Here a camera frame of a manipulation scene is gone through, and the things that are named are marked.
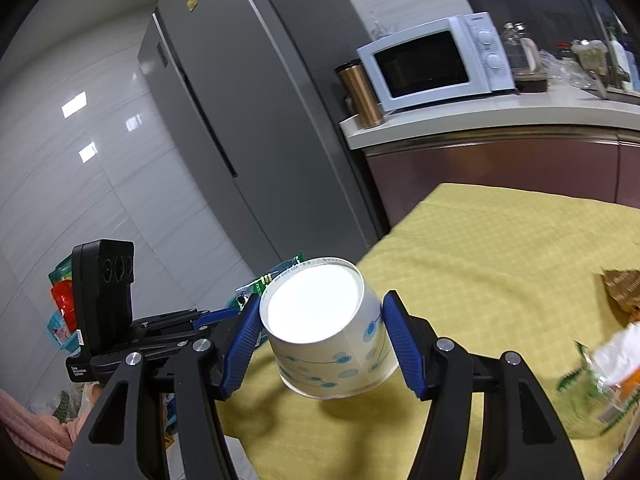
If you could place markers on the grey double door refrigerator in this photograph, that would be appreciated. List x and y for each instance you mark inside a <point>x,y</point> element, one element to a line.
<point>249,92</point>

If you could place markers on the white kitchen counter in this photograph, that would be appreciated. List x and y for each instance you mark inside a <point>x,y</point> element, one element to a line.
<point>559,106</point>

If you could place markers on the kitchen sink faucet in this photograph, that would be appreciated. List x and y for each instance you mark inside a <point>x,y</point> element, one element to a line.
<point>607,40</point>

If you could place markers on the small green wrapper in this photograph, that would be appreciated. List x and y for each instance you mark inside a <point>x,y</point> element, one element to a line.
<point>585,404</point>

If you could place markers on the red floor bag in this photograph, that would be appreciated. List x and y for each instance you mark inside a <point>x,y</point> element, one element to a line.
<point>62,326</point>

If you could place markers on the maroon base cabinets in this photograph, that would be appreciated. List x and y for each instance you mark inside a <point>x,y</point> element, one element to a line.
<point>577,161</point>

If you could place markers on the yellow patterned tablecloth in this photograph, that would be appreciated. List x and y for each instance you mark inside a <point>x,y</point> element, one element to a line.
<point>491,268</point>

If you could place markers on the green candy wrapper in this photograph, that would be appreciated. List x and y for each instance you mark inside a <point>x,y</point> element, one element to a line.
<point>259,285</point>

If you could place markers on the paper cup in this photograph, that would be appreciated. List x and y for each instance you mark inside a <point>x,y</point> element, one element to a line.
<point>325,328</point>

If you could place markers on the gold foil wrapper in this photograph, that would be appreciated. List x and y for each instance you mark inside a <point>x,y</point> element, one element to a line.
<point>623,288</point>

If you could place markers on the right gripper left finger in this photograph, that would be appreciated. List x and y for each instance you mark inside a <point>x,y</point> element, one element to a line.
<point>123,437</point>

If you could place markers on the white microwave oven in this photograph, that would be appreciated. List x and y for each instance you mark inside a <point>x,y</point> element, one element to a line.
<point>447,59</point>

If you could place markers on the glass kettle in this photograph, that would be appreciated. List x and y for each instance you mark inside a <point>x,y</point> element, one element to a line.
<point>527,68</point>

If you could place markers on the copper thermos tumbler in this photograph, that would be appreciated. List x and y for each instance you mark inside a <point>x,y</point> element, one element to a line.
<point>364,101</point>

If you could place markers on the white soap bottle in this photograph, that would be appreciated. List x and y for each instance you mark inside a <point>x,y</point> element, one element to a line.
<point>621,60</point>

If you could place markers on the plastic food bag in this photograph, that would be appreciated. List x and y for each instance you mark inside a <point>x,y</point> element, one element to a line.
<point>591,55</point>

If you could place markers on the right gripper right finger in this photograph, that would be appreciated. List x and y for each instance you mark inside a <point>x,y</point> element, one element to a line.
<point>522,436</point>

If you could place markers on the white tissue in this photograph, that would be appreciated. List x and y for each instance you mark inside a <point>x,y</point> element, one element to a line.
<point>618,359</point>

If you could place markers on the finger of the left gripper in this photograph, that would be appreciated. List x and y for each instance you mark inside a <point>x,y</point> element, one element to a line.
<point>215,315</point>

